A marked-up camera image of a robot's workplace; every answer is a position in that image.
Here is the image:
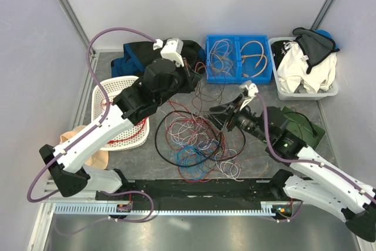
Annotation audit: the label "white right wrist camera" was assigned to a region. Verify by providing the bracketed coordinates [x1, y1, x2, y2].
[239, 80, 259, 110]

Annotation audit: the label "orange thick cable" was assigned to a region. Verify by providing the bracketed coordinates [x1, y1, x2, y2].
[239, 41, 268, 79]

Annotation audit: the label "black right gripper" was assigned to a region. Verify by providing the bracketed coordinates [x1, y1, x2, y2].
[203, 93, 271, 143]

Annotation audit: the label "white cloth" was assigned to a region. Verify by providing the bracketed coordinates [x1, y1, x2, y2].
[273, 40, 337, 94]

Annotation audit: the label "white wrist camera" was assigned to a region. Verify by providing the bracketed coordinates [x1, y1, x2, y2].
[239, 80, 259, 110]
[153, 38, 184, 67]

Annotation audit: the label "light blue thin wire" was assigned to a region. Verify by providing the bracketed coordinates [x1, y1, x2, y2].
[175, 145, 215, 181]

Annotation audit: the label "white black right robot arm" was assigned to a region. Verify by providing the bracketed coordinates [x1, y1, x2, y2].
[208, 95, 375, 242]

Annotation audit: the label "blue plastic bin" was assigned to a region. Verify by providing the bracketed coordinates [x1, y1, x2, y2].
[206, 35, 272, 84]

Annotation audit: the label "pink thin wire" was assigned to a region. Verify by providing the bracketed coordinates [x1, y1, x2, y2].
[167, 115, 236, 163]

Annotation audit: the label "thin red wire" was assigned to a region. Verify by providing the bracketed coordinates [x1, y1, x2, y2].
[164, 99, 239, 183]

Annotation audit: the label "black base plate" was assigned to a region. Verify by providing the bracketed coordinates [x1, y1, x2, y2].
[94, 178, 291, 211]

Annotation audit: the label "slotted cable duct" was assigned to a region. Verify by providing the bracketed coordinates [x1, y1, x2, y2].
[54, 202, 277, 216]

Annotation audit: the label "orange thin wires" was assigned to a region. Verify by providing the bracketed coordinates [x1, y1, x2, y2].
[209, 38, 236, 78]

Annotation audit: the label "red cable in basket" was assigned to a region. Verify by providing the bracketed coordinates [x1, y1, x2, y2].
[101, 98, 147, 145]

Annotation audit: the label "white perforated basket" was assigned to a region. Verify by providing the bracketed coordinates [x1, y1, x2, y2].
[91, 76, 150, 152]

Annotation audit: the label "grey laundry basket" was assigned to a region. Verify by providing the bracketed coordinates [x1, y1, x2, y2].
[268, 37, 338, 101]

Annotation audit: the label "white thin wire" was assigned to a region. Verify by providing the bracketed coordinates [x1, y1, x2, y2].
[166, 112, 242, 182]

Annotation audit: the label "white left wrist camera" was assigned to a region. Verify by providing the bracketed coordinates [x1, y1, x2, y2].
[153, 38, 184, 67]

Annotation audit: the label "grey black cloth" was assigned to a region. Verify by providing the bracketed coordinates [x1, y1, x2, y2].
[292, 27, 340, 74]

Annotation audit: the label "black blue jacket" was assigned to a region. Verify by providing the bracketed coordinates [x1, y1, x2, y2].
[110, 40, 205, 93]

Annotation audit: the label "brown thin wire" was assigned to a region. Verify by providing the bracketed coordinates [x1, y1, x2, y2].
[189, 62, 233, 152]

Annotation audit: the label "beige bucket hat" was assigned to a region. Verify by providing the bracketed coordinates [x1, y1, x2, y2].
[59, 125, 109, 169]

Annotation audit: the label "green plastic tray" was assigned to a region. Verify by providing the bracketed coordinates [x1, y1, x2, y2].
[282, 106, 326, 149]

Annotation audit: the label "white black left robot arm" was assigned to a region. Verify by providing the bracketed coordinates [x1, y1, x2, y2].
[39, 58, 201, 200]

